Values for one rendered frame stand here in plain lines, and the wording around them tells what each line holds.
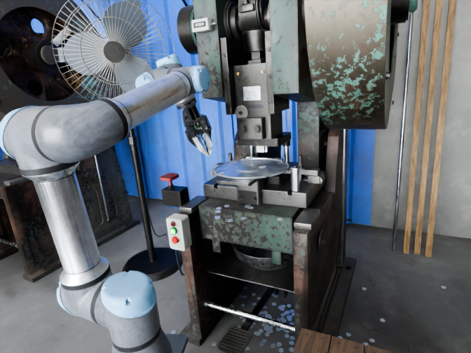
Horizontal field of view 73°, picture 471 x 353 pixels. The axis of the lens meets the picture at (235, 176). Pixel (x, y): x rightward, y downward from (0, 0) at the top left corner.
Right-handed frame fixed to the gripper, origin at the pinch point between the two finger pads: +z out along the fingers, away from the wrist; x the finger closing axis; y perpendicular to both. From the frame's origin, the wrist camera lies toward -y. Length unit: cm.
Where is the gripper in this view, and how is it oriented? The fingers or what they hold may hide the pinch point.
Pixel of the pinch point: (207, 152)
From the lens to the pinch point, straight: 119.0
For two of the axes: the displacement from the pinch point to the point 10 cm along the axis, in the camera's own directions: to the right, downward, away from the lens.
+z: 3.7, 8.5, 3.7
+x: 8.6, -4.7, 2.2
